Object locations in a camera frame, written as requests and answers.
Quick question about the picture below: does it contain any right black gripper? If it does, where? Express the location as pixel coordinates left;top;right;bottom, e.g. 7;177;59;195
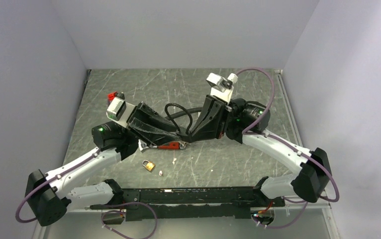
187;96;249;145

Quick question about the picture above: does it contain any aluminium rail right edge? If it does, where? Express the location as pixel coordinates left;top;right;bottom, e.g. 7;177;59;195
274;70;303;146

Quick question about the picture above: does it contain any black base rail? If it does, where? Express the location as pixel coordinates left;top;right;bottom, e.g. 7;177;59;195
90;186;285;222

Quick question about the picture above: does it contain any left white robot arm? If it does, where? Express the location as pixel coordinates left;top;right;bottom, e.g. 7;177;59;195
15;98;184;227

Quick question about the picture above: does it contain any brass padlock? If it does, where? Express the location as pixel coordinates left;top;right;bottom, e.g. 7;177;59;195
142;160;155;172

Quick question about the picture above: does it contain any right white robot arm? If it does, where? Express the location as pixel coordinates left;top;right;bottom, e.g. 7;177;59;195
180;95;336;207

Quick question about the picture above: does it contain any black cable padlock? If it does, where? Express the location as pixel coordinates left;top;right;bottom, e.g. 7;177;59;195
164;103;194;142

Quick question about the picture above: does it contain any red handled adjustable wrench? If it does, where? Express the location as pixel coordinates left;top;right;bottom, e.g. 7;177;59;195
138;140;186;152

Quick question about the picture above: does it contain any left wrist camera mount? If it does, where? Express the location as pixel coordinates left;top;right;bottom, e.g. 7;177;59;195
106;91;136;128

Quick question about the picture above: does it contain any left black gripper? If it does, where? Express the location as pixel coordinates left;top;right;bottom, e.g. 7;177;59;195
115;101;186;148

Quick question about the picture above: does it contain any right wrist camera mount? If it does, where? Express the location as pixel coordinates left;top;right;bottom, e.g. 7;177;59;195
206;73;238;104

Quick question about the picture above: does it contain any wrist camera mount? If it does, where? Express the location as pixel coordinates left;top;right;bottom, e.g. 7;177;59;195
206;73;238;104
106;91;136;128

